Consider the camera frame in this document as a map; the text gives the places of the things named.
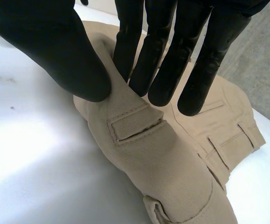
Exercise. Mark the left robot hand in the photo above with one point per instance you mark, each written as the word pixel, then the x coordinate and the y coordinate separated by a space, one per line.
pixel 85 2

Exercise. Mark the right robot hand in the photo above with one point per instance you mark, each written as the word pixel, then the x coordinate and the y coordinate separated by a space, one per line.
pixel 55 53

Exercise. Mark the beige shorts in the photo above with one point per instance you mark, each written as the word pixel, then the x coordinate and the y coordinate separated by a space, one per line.
pixel 153 149

